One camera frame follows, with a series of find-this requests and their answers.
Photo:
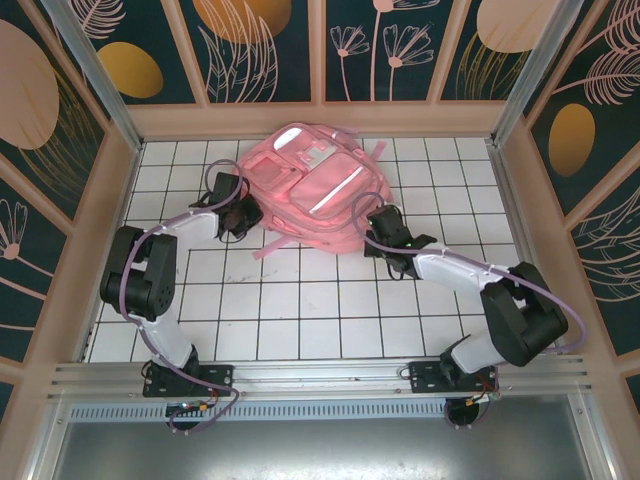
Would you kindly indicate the pink backpack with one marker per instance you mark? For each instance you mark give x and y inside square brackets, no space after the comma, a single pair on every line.
[310,175]

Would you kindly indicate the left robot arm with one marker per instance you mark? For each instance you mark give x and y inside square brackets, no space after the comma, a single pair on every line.
[140,275]

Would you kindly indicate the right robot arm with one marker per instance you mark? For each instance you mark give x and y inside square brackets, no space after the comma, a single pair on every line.
[520,320]

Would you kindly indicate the small circuit connector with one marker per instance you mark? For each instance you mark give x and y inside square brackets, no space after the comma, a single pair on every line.
[192,407]
[484,398]

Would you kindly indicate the grey metal sheet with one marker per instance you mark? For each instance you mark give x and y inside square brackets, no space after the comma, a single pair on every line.
[320,450]

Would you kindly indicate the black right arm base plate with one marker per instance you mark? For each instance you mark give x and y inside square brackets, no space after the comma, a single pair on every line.
[425,377]

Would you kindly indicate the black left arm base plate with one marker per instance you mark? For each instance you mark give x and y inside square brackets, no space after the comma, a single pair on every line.
[215,377]

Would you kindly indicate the aluminium mounting rail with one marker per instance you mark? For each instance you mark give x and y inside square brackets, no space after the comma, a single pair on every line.
[320,375]

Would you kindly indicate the aluminium frame post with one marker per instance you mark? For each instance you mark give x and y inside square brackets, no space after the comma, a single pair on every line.
[95,65]
[540,65]

